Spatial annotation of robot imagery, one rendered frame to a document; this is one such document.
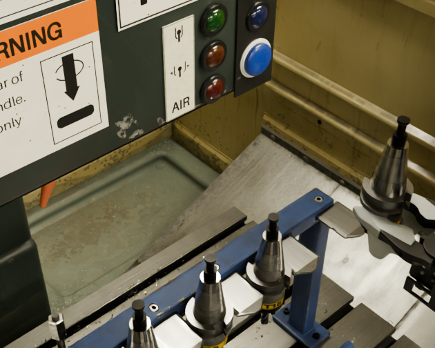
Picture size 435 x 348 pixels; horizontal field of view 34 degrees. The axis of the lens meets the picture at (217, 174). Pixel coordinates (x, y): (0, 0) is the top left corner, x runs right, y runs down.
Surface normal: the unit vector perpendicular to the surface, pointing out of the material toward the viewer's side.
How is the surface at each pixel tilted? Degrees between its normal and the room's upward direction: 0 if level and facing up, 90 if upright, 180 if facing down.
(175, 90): 90
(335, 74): 90
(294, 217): 0
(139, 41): 90
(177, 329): 0
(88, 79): 90
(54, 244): 0
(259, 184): 24
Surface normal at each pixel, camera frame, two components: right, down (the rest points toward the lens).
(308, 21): -0.77, 0.40
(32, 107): 0.67, 0.49
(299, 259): 0.01, -0.76
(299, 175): -0.29, -0.51
